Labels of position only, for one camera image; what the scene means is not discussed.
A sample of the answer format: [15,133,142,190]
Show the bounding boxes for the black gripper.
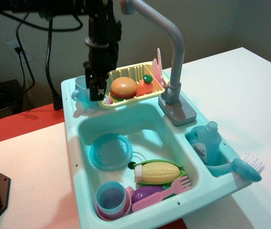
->
[84,9,121,101]

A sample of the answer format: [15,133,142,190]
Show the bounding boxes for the light blue toy cup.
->
[71,75,90,104]

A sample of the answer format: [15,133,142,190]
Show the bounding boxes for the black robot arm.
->
[0,0,121,101]

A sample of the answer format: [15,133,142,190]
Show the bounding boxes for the mint green toy sink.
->
[61,79,249,229]

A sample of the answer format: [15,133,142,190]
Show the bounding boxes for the pink cup under blue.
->
[95,187,134,221]

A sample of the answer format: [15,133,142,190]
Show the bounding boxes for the blue cup in sink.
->
[96,181,127,215]

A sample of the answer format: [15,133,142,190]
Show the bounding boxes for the toy hamburger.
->
[110,77,138,102]

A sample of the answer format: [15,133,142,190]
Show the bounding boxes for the yellow dish rack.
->
[98,62,169,109]

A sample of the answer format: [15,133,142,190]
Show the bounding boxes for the orange toy fruit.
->
[136,74,153,97]

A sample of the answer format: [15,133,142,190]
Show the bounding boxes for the pink toy utensils in rack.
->
[152,48,164,88]

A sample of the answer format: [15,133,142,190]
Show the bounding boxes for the blue toy plate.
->
[89,134,132,171]

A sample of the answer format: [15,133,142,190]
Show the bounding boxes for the grey toy faucet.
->
[120,0,197,126]

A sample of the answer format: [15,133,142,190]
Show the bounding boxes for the dark box on floor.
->
[0,79,34,119]

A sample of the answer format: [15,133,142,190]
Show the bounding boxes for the toy corn cob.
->
[133,160,187,186]

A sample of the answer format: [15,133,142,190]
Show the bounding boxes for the purple toy eggplant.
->
[131,186,163,204]

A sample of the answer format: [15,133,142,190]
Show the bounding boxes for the blue toy soap bottle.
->
[186,121,222,166]

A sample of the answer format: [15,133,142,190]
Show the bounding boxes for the pink toy knife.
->
[132,191,164,212]

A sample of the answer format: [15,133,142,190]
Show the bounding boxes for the pink toy fork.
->
[161,176,193,199]

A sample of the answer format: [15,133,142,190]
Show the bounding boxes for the blue dish brush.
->
[206,154,265,182]

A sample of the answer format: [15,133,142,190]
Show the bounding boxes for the black gooseneck cable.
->
[45,14,63,111]

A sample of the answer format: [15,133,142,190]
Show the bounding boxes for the thin black power cord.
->
[0,9,83,96]

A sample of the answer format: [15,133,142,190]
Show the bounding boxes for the white wall outlet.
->
[6,40,33,63]

